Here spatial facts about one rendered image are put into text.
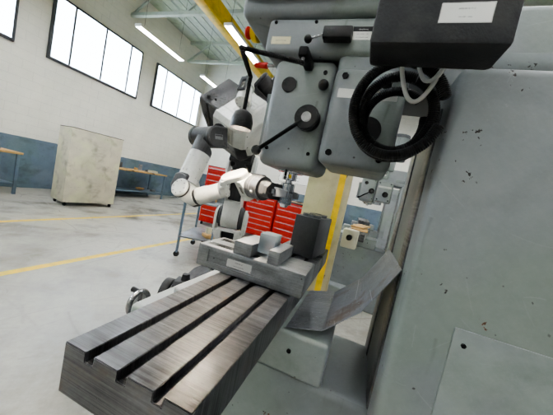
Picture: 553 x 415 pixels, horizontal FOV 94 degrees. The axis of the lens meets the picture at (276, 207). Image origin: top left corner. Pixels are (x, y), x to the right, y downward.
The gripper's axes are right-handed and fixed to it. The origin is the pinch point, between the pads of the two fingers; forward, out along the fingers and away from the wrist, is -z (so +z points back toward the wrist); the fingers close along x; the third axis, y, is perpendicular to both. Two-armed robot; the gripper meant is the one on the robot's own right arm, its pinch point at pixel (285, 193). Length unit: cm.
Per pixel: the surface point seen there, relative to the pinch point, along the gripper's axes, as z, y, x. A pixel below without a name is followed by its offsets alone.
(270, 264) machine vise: -9.5, 20.5, -10.8
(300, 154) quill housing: -8.6, -12.3, -7.0
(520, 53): -50, -42, 11
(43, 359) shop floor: 120, 124, -42
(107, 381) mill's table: -22, 29, -52
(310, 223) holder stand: 10.4, 11.5, 32.3
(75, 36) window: 830, -265, 18
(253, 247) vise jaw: -3.4, 17.2, -13.1
